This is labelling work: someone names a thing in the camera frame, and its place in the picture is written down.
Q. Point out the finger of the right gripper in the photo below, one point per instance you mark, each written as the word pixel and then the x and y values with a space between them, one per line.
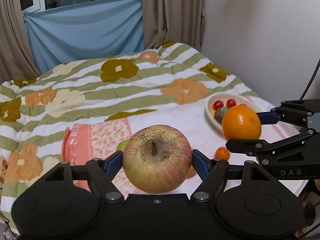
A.
pixel 268 118
pixel 245 146

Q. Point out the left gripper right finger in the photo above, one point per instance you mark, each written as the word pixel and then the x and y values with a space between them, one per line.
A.
pixel 212 173

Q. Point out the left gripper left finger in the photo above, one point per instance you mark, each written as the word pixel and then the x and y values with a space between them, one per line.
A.
pixel 101 173

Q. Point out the small mandarin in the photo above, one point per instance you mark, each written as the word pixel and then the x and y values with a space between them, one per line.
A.
pixel 222 153
pixel 192 171

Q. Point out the large orange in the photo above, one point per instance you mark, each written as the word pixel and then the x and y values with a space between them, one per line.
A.
pixel 241 122

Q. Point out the green apple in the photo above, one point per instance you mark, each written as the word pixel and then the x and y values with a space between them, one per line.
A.
pixel 121 145

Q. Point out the small red plum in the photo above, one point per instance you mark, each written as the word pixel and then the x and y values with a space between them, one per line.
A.
pixel 231 103

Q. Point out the brown kiwi with sticker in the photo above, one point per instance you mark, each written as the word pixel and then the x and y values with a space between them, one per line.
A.
pixel 220 113

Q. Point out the large red plum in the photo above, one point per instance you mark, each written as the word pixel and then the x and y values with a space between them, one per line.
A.
pixel 217 105

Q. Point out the large pale red apple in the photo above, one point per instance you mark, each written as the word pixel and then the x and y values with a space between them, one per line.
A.
pixel 157 159

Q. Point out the cream yellow bowl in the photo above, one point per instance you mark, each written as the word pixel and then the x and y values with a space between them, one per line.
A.
pixel 223 96

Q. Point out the pink white towel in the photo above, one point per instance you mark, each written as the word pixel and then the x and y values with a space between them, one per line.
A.
pixel 85 141

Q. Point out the floral striped duvet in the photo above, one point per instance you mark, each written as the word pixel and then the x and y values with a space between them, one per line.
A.
pixel 36 112

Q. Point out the beige left curtain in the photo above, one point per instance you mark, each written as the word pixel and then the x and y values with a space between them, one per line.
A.
pixel 16 57

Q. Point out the beige curtain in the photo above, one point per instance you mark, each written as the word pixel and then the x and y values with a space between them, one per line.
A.
pixel 173 21
pixel 16 57

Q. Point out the blue hanging cloth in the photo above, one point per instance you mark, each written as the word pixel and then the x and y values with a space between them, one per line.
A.
pixel 82 31

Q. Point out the beige right curtain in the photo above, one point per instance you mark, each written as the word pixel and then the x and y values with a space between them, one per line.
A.
pixel 173 21

